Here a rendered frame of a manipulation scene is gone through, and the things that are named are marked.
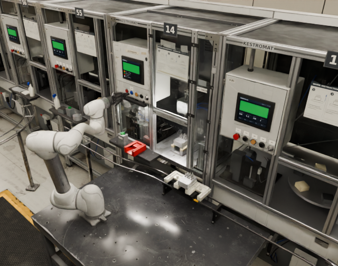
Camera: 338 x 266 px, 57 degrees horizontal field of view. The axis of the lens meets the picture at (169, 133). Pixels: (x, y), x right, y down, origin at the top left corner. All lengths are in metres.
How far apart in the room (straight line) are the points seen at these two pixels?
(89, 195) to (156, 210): 0.56
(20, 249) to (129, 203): 1.27
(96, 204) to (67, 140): 0.65
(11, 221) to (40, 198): 0.42
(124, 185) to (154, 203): 0.36
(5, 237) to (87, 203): 1.40
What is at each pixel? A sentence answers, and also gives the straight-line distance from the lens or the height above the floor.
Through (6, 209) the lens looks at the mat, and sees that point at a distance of 3.96.
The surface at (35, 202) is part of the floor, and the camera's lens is 3.94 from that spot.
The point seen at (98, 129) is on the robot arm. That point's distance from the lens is 2.49.
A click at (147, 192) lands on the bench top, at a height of 0.68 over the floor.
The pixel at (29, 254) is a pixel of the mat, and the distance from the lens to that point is 3.40.
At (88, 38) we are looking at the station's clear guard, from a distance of 3.08.
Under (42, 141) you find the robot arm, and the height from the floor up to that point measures 1.47.
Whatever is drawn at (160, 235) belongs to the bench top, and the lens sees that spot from 2.40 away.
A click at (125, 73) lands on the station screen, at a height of 1.59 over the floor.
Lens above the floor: 2.46
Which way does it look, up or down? 30 degrees down
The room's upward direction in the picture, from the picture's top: 1 degrees clockwise
